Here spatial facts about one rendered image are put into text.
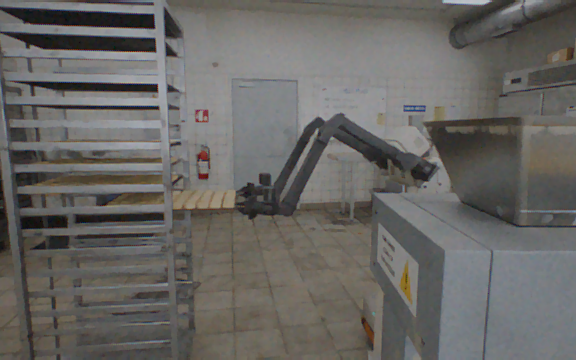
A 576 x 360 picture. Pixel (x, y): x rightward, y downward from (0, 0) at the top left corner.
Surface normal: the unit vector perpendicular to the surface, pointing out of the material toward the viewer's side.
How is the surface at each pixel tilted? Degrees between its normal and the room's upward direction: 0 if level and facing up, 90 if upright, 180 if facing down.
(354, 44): 90
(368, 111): 90
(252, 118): 90
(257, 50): 90
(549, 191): 115
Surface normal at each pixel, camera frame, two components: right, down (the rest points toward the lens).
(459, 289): 0.00, 0.14
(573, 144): 0.00, 0.55
